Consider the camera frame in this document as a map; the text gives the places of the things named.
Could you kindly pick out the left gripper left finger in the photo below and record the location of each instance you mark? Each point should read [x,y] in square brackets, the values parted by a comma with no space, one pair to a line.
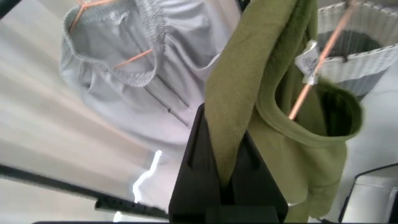
[196,183]

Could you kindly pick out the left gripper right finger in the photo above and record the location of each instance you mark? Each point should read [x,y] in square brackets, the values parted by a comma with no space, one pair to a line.
[258,193]

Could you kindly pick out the pale grey shorts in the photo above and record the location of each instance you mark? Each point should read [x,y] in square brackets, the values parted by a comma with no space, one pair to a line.
[140,102]

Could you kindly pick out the green garment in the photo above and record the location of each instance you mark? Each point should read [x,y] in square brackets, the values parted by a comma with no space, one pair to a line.
[236,77]

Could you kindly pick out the pink clothes hanger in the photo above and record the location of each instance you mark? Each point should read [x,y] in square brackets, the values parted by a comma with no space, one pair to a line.
[133,58]
[306,90]

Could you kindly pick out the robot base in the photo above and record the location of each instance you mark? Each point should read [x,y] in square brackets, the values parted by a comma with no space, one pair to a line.
[367,199]

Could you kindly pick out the black clothes rack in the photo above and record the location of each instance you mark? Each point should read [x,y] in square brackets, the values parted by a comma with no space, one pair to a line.
[124,205]

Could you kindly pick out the white laundry basket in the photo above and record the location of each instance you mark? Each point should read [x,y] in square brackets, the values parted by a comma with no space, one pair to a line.
[373,59]

